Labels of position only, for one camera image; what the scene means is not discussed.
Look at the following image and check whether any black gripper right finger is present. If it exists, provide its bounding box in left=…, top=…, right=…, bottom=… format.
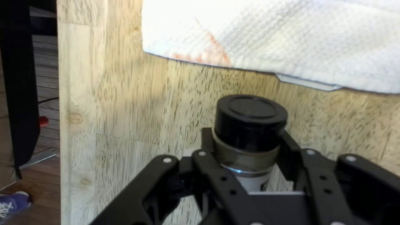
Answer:
left=278, top=130, right=400, bottom=225

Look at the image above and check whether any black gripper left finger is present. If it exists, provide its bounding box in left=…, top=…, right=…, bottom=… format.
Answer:
left=89, top=126, right=252, bottom=225

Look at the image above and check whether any spice bottle with black cap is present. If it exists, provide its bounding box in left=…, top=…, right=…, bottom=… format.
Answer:
left=212, top=94, right=290, bottom=194

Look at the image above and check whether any white stained towel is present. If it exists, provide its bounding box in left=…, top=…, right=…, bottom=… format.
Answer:
left=142, top=0, right=400, bottom=95

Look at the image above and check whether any blue sneaker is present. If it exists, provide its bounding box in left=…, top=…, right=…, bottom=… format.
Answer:
left=0, top=190, right=34, bottom=221

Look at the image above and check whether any black stand leg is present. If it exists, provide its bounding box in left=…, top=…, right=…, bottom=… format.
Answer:
left=0, top=0, right=58, bottom=180

